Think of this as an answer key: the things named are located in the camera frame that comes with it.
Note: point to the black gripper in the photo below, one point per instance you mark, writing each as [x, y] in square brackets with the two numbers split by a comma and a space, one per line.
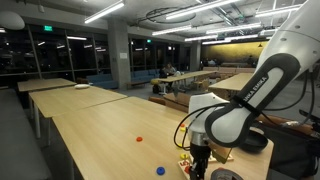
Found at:
[199, 164]

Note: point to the orange round piece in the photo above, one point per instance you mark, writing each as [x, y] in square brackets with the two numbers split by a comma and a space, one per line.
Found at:
[186, 169]

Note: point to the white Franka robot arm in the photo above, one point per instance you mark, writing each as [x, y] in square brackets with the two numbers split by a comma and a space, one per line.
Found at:
[292, 50]

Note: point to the wooden number holder board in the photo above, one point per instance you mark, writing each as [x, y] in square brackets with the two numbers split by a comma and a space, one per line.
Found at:
[182, 164]

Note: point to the wooden slotted tray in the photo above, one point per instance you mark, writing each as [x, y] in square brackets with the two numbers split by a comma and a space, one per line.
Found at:
[215, 157]

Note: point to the grey tape roll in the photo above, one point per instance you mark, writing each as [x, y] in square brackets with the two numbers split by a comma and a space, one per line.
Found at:
[225, 174]

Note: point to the yellow block far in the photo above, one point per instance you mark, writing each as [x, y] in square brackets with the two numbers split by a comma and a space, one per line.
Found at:
[183, 129]

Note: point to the black bowl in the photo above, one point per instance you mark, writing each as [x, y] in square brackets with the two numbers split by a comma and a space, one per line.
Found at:
[254, 143]

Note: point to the orange disc on table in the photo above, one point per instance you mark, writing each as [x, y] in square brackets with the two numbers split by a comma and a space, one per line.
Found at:
[139, 139]

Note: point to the seated person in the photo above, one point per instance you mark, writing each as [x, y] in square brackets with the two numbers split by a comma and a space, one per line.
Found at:
[167, 70]

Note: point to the brown leather chair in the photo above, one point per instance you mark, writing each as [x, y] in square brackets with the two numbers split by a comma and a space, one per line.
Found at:
[296, 147]

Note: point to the blue sofa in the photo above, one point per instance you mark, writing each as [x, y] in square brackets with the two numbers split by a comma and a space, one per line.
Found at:
[105, 81]

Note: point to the white plate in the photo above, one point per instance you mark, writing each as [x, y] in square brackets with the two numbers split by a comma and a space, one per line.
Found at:
[81, 86]

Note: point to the green exit sign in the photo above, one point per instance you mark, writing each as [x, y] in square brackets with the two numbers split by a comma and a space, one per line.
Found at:
[48, 28]

